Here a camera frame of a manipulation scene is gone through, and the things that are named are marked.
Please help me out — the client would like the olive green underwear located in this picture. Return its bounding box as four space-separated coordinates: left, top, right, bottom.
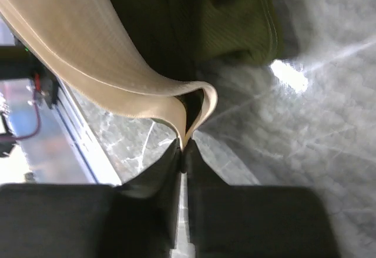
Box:
1 0 283 147

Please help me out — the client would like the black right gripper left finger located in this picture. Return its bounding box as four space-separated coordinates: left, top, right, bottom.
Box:
1 140 181 257

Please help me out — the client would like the aluminium table edge rail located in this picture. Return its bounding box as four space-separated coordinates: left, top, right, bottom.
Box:
55 81 122 186

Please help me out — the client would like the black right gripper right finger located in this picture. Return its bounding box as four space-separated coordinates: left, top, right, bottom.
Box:
183 140 340 257

